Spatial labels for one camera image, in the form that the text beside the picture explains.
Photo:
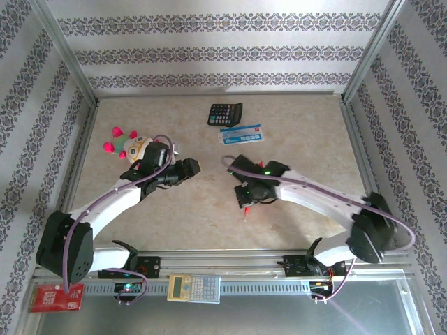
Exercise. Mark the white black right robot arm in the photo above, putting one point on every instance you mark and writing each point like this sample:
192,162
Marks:
314,195

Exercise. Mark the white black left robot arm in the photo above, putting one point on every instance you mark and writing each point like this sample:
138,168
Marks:
111,206

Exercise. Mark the grey metal sheet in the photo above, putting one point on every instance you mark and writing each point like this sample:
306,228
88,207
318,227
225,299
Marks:
244,317

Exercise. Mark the white pink plush toy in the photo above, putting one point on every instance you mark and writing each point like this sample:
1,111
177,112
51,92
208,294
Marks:
134,150

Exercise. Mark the blue white flat packet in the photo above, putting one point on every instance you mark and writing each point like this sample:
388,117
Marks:
241,135

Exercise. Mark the black desk calculator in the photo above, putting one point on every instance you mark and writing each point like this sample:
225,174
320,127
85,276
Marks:
223,114

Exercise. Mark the beige grey scientific calculator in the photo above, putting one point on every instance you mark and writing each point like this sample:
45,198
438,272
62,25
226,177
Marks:
193,288

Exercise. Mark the small circuit board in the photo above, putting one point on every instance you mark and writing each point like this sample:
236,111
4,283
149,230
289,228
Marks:
321,286
127,288

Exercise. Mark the red flat packet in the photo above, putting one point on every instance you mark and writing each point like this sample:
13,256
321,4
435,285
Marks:
49,300

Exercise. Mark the long aluminium mounting rail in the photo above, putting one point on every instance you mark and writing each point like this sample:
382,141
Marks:
216,260

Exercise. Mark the thin aluminium edge rail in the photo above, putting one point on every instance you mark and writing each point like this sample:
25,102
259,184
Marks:
216,93

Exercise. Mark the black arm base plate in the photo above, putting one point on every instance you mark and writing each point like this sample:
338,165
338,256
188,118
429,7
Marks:
153,267
293,267

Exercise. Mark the aluminium side rail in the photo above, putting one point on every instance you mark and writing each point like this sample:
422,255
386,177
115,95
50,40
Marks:
75,174
365,157

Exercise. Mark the aluminium frame post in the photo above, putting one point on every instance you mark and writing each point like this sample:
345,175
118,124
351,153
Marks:
371,52
67,52

